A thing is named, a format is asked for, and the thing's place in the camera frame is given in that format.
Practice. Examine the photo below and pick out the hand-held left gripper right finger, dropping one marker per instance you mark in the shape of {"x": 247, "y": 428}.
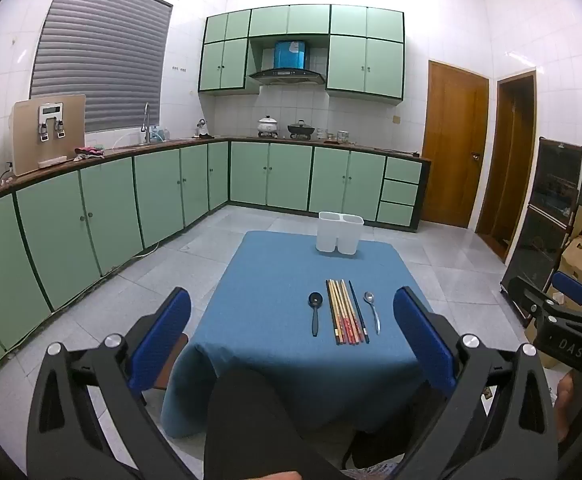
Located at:
{"x": 423, "y": 335}

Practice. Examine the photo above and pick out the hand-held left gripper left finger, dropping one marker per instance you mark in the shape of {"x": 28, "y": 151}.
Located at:
{"x": 163, "y": 335}

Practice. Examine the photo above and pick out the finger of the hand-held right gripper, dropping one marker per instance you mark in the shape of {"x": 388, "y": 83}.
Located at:
{"x": 526, "y": 295}
{"x": 571, "y": 285}

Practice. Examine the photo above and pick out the row of chopsticks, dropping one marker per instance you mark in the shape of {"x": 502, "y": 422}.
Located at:
{"x": 341, "y": 310}

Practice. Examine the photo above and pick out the black plastic spoon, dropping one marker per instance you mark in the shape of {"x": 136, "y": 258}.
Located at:
{"x": 315, "y": 300}

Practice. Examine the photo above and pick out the white two-compartment utensil holder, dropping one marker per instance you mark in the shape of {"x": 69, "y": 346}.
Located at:
{"x": 338, "y": 232}

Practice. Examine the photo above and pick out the person's right hand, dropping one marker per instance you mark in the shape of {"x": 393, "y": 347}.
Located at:
{"x": 568, "y": 400}

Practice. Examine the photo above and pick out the brown wooden stool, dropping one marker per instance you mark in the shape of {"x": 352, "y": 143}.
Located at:
{"x": 163, "y": 385}

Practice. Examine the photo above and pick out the silver metal spoon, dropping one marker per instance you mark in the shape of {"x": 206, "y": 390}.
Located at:
{"x": 369, "y": 298}

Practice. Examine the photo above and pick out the black glass-front cabinet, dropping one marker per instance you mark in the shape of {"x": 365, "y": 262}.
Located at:
{"x": 546, "y": 220}

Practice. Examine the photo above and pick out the blue tablecloth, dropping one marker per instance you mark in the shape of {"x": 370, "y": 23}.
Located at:
{"x": 271, "y": 300}

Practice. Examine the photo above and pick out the person's black trousers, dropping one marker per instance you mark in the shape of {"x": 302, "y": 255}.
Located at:
{"x": 251, "y": 425}

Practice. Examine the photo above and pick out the open wooden door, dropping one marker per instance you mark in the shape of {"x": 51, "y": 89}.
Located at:
{"x": 513, "y": 170}

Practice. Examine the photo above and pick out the green base cabinets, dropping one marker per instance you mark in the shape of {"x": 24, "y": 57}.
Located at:
{"x": 171, "y": 185}

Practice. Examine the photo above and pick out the closed wooden door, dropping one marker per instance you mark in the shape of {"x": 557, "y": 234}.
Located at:
{"x": 453, "y": 145}

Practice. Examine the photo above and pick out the red cloth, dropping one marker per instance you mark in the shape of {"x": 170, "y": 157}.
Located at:
{"x": 89, "y": 152}

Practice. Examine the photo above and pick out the clear plastic bottle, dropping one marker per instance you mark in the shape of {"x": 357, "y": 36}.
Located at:
{"x": 160, "y": 133}

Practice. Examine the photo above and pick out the metal kettle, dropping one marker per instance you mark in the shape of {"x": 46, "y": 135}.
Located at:
{"x": 201, "y": 128}

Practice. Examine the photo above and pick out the chrome kitchen faucet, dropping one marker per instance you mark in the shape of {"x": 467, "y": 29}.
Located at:
{"x": 146, "y": 120}

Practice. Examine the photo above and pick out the white cooking pot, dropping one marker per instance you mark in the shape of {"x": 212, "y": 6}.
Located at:
{"x": 268, "y": 125}

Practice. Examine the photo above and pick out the black wok with lid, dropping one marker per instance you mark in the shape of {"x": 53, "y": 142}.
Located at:
{"x": 301, "y": 130}

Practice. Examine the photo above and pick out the beige water purifier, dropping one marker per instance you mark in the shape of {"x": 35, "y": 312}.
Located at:
{"x": 26, "y": 130}

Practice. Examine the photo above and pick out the grey window blind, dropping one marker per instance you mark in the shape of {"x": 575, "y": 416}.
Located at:
{"x": 101, "y": 60}

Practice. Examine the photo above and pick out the range hood blue chimney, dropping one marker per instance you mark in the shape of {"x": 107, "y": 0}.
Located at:
{"x": 288, "y": 76}

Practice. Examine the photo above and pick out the green wall cabinets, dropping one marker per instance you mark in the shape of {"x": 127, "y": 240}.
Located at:
{"x": 366, "y": 65}

